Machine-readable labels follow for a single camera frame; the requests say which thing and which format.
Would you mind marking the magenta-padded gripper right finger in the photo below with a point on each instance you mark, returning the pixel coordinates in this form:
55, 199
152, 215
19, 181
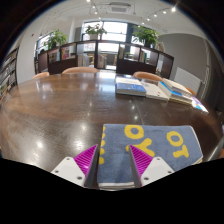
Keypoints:
156, 168

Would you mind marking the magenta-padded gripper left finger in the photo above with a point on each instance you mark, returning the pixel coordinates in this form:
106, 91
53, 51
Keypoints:
68, 169

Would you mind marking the grey towel with yellow letters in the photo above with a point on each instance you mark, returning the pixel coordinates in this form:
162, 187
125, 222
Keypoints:
161, 151

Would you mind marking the colourful thin booklet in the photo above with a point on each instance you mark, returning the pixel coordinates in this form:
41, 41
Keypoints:
197, 106

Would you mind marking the large blue book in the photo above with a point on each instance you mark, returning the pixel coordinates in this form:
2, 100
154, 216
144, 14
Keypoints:
173, 95

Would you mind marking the purple thin booklet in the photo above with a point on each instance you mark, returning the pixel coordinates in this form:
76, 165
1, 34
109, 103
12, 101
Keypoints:
201, 104

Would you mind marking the blue and white book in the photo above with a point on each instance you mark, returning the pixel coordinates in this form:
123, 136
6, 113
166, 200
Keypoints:
130, 88

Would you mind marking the beige book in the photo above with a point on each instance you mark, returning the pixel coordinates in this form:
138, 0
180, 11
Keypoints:
176, 86

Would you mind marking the dark open shelf unit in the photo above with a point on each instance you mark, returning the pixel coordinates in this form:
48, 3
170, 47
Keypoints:
133, 66

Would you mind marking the small green potted plant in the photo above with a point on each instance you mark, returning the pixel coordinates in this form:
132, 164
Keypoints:
56, 38

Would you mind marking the large green potted plant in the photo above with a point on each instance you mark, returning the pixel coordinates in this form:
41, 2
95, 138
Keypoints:
146, 35

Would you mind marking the green potted plant, white pot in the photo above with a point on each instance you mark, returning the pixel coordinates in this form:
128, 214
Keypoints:
95, 30

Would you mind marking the ceiling spot lights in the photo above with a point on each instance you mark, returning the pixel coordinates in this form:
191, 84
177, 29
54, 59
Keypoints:
173, 9

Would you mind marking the ceiling air conditioner unit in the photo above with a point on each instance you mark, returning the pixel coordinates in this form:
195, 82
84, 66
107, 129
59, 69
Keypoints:
119, 8

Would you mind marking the white wall radiator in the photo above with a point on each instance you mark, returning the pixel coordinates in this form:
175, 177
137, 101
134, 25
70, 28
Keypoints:
187, 80

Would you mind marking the wall bookshelf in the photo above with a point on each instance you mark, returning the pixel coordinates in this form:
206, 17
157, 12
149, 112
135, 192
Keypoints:
8, 75

